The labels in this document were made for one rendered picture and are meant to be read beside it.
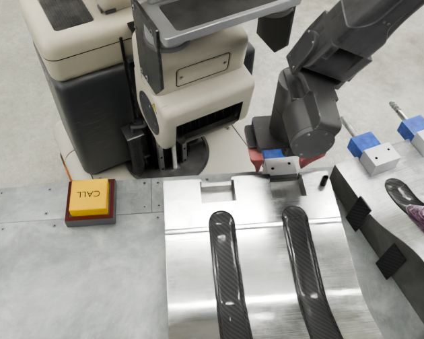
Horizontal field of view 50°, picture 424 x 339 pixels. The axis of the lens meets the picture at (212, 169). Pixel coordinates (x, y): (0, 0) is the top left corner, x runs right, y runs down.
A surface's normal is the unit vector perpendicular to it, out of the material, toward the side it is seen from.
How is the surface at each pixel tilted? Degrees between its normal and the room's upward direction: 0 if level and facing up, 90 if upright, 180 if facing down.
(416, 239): 25
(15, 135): 0
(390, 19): 99
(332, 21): 63
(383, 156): 0
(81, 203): 0
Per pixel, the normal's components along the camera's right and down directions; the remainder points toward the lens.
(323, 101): 0.47, -0.50
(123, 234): 0.02, -0.58
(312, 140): 0.11, 0.80
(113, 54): 0.48, 0.72
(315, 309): -0.04, -0.80
